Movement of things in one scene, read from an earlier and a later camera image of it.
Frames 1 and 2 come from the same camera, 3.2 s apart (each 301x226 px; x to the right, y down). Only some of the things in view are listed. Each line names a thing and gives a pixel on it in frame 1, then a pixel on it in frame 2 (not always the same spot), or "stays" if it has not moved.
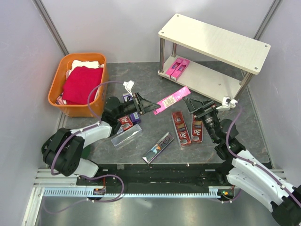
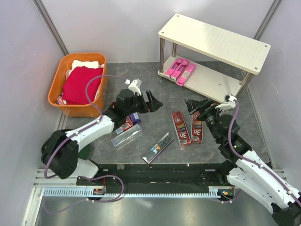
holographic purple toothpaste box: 158,148 stays
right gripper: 194,104 stays
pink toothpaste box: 173,67 stays
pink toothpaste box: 179,94 to 186,74
